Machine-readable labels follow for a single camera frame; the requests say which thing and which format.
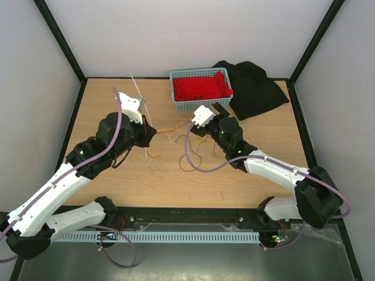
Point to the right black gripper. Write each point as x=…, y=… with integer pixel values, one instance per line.
x=223, y=113

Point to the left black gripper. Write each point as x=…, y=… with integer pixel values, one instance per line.
x=146, y=132

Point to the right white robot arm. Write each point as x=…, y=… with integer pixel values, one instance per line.
x=315, y=198

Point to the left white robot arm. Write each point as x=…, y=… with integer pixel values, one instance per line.
x=32, y=227

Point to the red cloth in basket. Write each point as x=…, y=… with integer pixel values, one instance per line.
x=201, y=88

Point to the black folded cloth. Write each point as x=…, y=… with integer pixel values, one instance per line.
x=253, y=92

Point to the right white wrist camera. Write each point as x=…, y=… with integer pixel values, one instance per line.
x=202, y=116

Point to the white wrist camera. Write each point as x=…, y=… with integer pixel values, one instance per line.
x=132, y=107
x=202, y=116

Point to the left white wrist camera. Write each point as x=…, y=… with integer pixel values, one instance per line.
x=132, y=107

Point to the black metal frame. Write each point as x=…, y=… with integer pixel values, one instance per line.
x=328, y=18

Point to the light blue slotted cable duct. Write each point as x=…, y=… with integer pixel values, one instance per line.
x=163, y=237

